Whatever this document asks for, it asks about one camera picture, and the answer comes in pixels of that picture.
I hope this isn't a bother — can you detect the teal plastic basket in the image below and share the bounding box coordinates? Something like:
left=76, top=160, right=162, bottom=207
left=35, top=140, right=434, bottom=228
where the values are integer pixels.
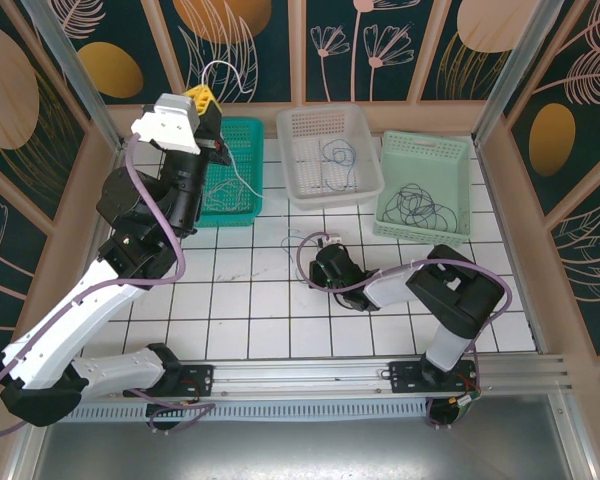
left=189, top=117, right=266, bottom=229

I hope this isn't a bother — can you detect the white plastic basket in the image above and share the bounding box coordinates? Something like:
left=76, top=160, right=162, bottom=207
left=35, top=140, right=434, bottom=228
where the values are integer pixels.
left=275, top=104, right=385, bottom=212

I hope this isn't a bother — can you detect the light green plastic basket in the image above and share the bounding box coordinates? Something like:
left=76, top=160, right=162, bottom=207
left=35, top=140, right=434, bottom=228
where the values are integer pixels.
left=373, top=129, right=474, bottom=246

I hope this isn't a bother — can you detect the small controller board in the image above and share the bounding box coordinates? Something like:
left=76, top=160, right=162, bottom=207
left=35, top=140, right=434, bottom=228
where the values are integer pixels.
left=146, top=399, right=201, bottom=435
left=426, top=394, right=482, bottom=430

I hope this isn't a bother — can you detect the grey metal sheet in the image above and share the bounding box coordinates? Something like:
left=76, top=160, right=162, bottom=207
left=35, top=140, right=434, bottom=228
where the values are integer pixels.
left=29, top=418, right=576, bottom=480

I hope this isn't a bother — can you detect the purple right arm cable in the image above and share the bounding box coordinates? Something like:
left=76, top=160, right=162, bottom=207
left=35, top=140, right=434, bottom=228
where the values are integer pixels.
left=297, top=230, right=512, bottom=431

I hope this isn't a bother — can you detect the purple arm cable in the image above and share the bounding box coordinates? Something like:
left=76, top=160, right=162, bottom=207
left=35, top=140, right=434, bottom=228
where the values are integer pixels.
left=0, top=132, right=221, bottom=439
left=297, top=230, right=512, bottom=431

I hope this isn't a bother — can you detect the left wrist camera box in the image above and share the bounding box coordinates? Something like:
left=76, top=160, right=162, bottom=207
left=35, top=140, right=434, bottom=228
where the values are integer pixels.
left=131, top=92, right=204, bottom=156

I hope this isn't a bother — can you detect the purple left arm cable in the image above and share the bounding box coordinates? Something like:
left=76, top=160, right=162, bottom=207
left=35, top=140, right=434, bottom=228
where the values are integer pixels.
left=0, top=132, right=221, bottom=439

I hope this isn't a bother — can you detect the aluminium mounting rail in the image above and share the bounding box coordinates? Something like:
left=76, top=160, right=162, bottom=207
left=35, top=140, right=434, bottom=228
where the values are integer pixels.
left=27, top=353, right=575, bottom=402

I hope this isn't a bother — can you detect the aluminium corner post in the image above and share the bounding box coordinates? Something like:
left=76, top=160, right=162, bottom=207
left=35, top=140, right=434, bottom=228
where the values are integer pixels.
left=471, top=0, right=565, bottom=144
left=21, top=0, right=133, bottom=153

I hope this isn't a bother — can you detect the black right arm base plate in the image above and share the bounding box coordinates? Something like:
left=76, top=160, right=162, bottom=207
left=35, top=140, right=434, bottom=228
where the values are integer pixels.
left=388, top=359, right=481, bottom=396

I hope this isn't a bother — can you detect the white slotted cable duct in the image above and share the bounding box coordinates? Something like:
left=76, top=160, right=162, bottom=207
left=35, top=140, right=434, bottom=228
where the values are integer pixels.
left=59, top=402, right=431, bottom=424

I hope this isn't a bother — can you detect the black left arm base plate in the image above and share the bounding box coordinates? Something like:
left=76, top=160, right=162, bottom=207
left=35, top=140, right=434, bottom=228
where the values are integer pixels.
left=122, top=363, right=216, bottom=399

